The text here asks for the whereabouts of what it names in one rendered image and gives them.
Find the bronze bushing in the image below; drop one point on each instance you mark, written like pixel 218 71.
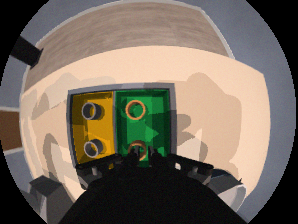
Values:
pixel 140 143
pixel 129 106

